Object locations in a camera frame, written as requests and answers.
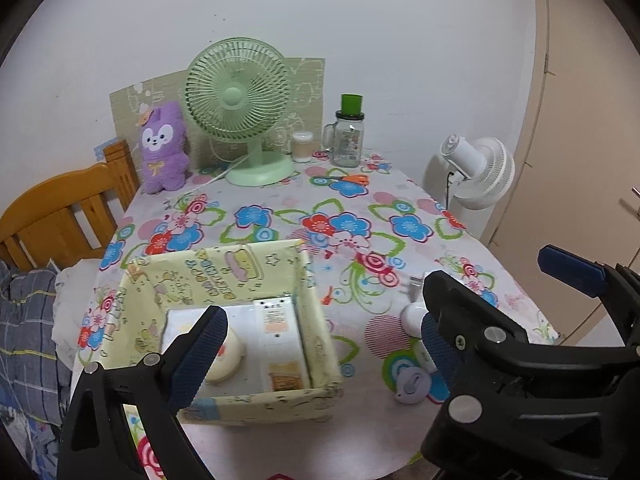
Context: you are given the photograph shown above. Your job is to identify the white fluffy ball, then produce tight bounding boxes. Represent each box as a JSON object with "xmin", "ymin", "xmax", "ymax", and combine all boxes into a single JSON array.
[{"xmin": 400, "ymin": 302, "xmax": 430, "ymax": 339}]

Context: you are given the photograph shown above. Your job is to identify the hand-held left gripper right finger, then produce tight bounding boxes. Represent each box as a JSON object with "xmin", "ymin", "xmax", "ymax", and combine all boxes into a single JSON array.
[{"xmin": 421, "ymin": 310, "xmax": 459, "ymax": 403}]

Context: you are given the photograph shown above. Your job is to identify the floral tablecloth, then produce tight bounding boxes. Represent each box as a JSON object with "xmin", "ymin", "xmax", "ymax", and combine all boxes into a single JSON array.
[{"xmin": 75, "ymin": 152, "xmax": 563, "ymax": 480}]

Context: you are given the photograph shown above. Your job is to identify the yellow fabric storage box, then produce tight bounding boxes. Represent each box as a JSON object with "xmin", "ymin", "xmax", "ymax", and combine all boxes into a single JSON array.
[{"xmin": 75, "ymin": 240, "xmax": 346, "ymax": 423}]

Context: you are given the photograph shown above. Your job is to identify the beige door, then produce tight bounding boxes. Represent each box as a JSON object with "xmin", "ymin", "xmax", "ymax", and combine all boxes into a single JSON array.
[{"xmin": 480, "ymin": 0, "xmax": 640, "ymax": 346}]

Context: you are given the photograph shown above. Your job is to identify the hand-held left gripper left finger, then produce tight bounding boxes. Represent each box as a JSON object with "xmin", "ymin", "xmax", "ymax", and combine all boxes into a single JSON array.
[{"xmin": 57, "ymin": 304, "xmax": 230, "ymax": 480}]

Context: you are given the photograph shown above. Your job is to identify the wooden bed headboard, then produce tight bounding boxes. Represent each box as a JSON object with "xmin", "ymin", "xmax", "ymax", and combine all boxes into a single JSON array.
[{"xmin": 0, "ymin": 140, "xmax": 141, "ymax": 272}]

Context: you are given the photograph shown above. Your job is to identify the white labeled box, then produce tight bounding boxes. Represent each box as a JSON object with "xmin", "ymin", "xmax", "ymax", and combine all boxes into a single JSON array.
[{"xmin": 252, "ymin": 296, "xmax": 312, "ymax": 392}]

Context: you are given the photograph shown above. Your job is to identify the round cream jar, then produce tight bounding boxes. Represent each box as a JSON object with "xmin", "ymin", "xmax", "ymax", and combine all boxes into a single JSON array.
[{"xmin": 205, "ymin": 332, "xmax": 247, "ymax": 386}]

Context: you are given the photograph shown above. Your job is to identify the green desk fan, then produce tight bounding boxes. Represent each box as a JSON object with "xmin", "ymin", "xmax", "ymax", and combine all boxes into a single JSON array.
[{"xmin": 184, "ymin": 37, "xmax": 296, "ymax": 188}]

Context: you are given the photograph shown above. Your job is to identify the orange handled scissors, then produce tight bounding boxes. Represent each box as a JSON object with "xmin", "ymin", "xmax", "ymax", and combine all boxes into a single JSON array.
[{"xmin": 312, "ymin": 173, "xmax": 371, "ymax": 185}]

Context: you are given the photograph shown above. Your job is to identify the white circulator fan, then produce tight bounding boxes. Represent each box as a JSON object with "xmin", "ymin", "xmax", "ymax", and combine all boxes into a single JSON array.
[{"xmin": 440, "ymin": 133, "xmax": 516, "ymax": 209}]

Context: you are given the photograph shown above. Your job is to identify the plaid grey bedding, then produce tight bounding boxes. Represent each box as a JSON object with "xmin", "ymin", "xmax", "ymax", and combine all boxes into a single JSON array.
[{"xmin": 0, "ymin": 260, "xmax": 76, "ymax": 426}]

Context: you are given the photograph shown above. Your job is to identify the cotton swab container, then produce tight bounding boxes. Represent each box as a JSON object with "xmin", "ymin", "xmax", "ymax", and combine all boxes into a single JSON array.
[{"xmin": 291, "ymin": 131, "xmax": 314, "ymax": 163}]

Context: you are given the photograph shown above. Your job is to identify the blue patterned cloth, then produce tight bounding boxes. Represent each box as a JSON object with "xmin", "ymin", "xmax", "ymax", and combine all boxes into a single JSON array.
[{"xmin": 0, "ymin": 405, "xmax": 66, "ymax": 480}]

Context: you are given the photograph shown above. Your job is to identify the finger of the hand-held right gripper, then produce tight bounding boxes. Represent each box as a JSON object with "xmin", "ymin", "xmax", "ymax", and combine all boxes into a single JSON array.
[
  {"xmin": 537, "ymin": 245, "xmax": 640, "ymax": 311},
  {"xmin": 421, "ymin": 270, "xmax": 640, "ymax": 480}
]

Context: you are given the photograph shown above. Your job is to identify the white fan cable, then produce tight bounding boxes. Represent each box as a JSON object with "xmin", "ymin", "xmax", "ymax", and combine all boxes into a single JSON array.
[{"xmin": 192, "ymin": 156, "xmax": 247, "ymax": 189}]

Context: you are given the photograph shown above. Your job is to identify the beige patterned board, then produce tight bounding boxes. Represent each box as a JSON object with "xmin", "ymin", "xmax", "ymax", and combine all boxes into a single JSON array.
[{"xmin": 109, "ymin": 56, "xmax": 327, "ymax": 173}]

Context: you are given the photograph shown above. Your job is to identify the glass jar mug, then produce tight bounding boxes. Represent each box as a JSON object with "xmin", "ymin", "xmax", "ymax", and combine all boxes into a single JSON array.
[{"xmin": 322, "ymin": 109, "xmax": 366, "ymax": 168}]

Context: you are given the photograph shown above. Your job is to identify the white pillow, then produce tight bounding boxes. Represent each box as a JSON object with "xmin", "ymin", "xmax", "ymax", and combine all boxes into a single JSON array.
[{"xmin": 52, "ymin": 257, "xmax": 103, "ymax": 361}]

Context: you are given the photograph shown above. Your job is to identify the purple plush toy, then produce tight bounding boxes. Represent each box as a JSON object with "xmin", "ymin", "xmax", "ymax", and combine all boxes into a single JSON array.
[{"xmin": 137, "ymin": 101, "xmax": 192, "ymax": 195}]

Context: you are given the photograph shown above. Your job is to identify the purple round plastic item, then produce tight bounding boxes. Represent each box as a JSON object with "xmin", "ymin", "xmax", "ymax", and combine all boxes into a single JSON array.
[{"xmin": 395, "ymin": 366, "xmax": 435, "ymax": 404}]

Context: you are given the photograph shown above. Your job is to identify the white charger plug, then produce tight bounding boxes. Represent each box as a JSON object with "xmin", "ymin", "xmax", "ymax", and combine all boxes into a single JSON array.
[{"xmin": 407, "ymin": 272, "xmax": 427, "ymax": 306}]

